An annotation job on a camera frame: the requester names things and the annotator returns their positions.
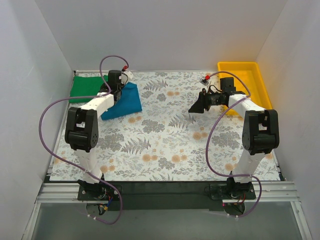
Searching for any aluminium frame rail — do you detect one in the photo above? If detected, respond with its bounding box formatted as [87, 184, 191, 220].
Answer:
[23, 181, 312, 240]

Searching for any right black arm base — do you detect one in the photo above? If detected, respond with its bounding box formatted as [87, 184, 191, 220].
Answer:
[204, 180, 256, 200]

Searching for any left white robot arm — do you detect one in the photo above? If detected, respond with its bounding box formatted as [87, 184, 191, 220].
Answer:
[64, 70, 125, 200]

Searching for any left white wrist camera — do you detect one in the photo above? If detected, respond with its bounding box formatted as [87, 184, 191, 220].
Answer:
[121, 65, 133, 85]

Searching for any yellow plastic bin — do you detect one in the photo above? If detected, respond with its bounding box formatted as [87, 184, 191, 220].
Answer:
[217, 61, 272, 109]

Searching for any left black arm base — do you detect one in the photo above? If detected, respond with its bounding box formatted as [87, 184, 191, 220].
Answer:
[77, 179, 120, 201]

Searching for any folded green t shirt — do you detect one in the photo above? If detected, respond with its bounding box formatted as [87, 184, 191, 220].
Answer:
[69, 76, 104, 97]

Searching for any blue t shirt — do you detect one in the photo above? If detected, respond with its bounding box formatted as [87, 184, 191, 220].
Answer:
[101, 82, 142, 121]

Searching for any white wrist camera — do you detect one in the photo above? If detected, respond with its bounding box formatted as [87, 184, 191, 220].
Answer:
[121, 65, 133, 85]
[199, 74, 212, 91]

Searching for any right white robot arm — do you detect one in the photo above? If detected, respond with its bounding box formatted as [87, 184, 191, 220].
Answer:
[188, 77, 280, 199]

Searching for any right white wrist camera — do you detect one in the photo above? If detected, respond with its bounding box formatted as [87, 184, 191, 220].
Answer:
[199, 74, 212, 91]

